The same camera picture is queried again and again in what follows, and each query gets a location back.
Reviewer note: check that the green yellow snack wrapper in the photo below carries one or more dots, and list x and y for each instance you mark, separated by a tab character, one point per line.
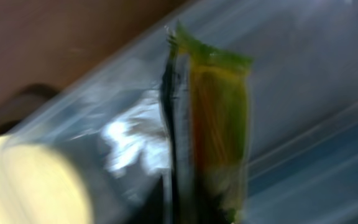
206	109

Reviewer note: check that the yellow plate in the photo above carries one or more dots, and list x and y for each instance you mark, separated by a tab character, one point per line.
38	184

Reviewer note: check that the white tissue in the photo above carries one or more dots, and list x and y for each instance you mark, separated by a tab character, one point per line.
137	136

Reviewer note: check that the clear plastic waste bin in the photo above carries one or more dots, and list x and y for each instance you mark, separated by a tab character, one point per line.
304	127

